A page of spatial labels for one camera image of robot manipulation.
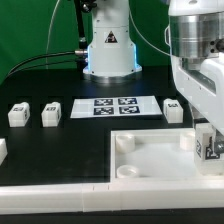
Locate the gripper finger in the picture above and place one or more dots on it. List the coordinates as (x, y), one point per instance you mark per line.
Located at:
(197, 117)
(217, 143)

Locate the white square tabletop part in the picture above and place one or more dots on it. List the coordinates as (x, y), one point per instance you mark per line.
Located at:
(157, 154)

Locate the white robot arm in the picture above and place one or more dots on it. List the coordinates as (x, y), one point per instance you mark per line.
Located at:
(195, 35)

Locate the white sheet with markers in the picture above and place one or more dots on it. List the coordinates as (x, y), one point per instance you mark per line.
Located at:
(115, 107)

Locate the white front fence bar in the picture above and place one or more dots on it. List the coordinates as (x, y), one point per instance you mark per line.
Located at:
(115, 196)

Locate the white left fence block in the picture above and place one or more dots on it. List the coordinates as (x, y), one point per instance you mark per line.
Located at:
(3, 150)

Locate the black camera pole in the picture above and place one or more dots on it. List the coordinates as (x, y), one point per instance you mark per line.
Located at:
(80, 30)

